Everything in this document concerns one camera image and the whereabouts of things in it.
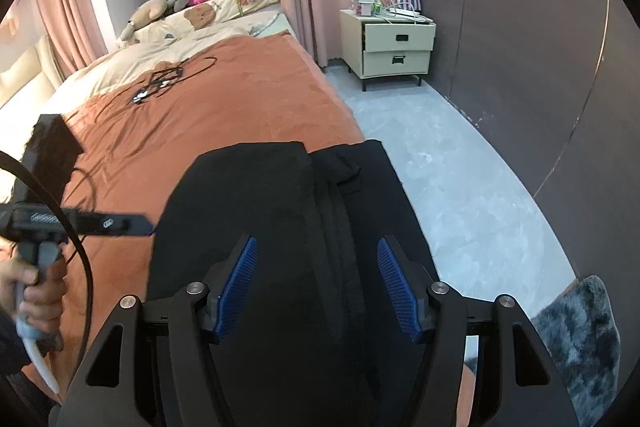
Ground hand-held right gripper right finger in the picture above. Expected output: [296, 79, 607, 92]
[376, 235, 583, 427]

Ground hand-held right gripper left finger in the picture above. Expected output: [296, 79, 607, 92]
[55, 234, 259, 427]

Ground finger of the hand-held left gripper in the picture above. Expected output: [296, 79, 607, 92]
[65, 208, 155, 238]

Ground black pants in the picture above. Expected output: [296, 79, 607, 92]
[145, 139, 443, 427]

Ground person's left forearm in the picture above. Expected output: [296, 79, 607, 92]
[0, 307, 32, 375]

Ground person's left hand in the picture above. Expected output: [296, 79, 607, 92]
[0, 259, 68, 337]

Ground cream padded headboard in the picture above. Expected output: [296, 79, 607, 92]
[0, 34, 66, 108]

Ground brown blanket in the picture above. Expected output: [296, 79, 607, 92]
[20, 34, 476, 427]

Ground beige plush toy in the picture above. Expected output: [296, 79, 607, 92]
[118, 0, 168, 48]

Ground grey fluffy rug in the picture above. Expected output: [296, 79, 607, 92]
[462, 275, 621, 427]

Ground cream nightstand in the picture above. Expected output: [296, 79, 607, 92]
[340, 9, 437, 92]

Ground white power strip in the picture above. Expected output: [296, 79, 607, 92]
[385, 4, 433, 25]

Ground small bottles and boxes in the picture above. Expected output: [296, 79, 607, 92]
[350, 0, 386, 18]

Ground thick black cable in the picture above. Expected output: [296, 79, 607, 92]
[0, 151, 93, 358]

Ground thin black cable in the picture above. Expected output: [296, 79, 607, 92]
[131, 56, 218, 105]

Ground white cable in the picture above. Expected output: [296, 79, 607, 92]
[25, 334, 63, 395]

